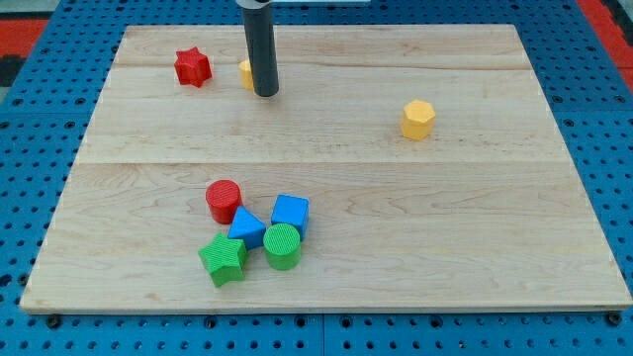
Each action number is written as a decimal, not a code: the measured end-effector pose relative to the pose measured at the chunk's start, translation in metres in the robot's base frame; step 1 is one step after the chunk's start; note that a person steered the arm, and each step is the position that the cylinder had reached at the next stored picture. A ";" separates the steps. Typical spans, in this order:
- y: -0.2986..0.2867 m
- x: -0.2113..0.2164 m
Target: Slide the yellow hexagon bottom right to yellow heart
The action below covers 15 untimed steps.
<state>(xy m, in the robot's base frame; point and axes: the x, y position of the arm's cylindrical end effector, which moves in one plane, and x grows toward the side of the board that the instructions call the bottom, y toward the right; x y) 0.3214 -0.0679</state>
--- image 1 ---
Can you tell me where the yellow hexagon block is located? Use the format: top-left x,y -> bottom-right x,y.
400,100 -> 436,140

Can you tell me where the yellow heart block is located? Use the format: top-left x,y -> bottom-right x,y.
238,59 -> 254,90

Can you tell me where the blue cube block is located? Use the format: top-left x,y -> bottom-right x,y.
271,195 -> 310,241

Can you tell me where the green cylinder block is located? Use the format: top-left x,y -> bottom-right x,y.
263,223 -> 302,271

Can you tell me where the light wooden board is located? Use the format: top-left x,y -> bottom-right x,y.
21,25 -> 632,314

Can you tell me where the blue triangle block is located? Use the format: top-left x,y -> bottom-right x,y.
227,206 -> 266,250

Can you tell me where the red cylinder block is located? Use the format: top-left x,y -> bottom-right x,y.
206,180 -> 242,224

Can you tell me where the green star block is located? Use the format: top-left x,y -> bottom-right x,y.
198,232 -> 247,288

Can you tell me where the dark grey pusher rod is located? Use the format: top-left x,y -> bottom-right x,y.
236,0 -> 279,97

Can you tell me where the red star block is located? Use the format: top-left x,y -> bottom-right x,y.
174,46 -> 213,87

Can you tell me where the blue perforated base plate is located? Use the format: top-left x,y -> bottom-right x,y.
1,1 -> 632,355

